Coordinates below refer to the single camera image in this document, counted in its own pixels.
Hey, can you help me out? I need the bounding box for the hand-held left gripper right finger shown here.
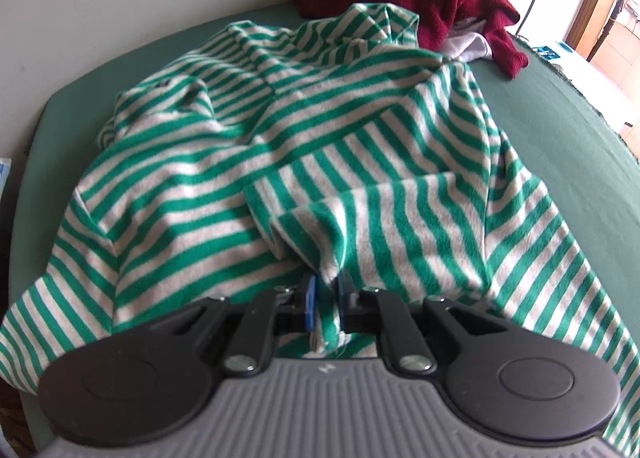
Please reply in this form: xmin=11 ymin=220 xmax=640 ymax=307
xmin=336 ymin=270 xmax=506 ymax=379

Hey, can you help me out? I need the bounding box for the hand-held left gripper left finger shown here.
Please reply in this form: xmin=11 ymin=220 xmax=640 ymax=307
xmin=165 ymin=274 xmax=318 ymax=379

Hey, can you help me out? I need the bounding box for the green tablecloth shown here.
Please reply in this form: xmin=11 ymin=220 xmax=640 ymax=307
xmin=5 ymin=2 xmax=640 ymax=458

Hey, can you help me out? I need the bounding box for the white garment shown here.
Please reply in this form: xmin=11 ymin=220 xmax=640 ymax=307
xmin=442 ymin=18 xmax=496 ymax=62

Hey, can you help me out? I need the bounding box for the green striped shirt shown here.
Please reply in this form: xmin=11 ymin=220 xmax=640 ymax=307
xmin=0 ymin=2 xmax=640 ymax=456

